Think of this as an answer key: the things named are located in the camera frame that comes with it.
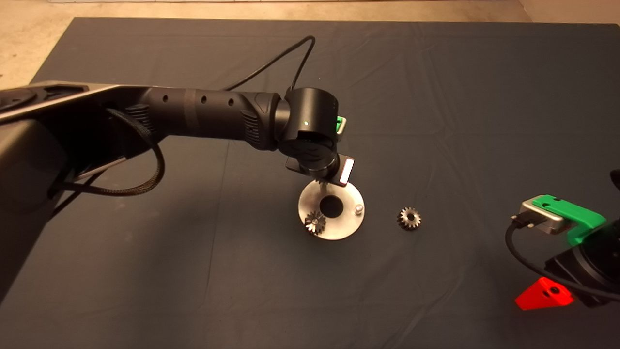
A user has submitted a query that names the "dark grey table cloth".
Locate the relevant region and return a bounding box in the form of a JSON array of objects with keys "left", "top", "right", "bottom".
[{"left": 0, "top": 18, "right": 620, "bottom": 349}]

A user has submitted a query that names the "black right camera cable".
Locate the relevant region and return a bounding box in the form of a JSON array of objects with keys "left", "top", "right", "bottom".
[{"left": 505, "top": 218, "right": 620, "bottom": 303}]

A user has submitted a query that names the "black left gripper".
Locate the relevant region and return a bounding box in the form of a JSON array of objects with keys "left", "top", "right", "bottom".
[{"left": 286, "top": 153, "right": 355, "bottom": 187}]

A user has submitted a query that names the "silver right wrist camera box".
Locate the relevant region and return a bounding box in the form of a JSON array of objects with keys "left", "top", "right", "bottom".
[{"left": 511, "top": 201, "right": 566, "bottom": 236}]

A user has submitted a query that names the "green right camera mount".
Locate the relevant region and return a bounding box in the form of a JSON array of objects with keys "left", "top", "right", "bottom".
[{"left": 532, "top": 194, "right": 607, "bottom": 246}]

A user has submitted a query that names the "black camera cable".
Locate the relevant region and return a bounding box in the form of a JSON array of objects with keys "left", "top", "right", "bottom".
[
  {"left": 222, "top": 35, "right": 316, "bottom": 93},
  {"left": 505, "top": 218, "right": 620, "bottom": 303}
]

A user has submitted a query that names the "round metal carrier plate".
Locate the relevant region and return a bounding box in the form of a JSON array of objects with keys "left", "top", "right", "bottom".
[{"left": 297, "top": 177, "right": 365, "bottom": 240}]

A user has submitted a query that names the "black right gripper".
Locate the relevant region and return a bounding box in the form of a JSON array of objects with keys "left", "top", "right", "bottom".
[{"left": 514, "top": 219, "right": 620, "bottom": 311}]

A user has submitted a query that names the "black left camera cable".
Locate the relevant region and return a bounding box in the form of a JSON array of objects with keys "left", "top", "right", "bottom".
[{"left": 222, "top": 35, "right": 316, "bottom": 93}]

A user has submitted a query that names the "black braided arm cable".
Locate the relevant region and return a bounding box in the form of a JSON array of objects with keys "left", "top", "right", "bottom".
[{"left": 47, "top": 108, "right": 165, "bottom": 197}]

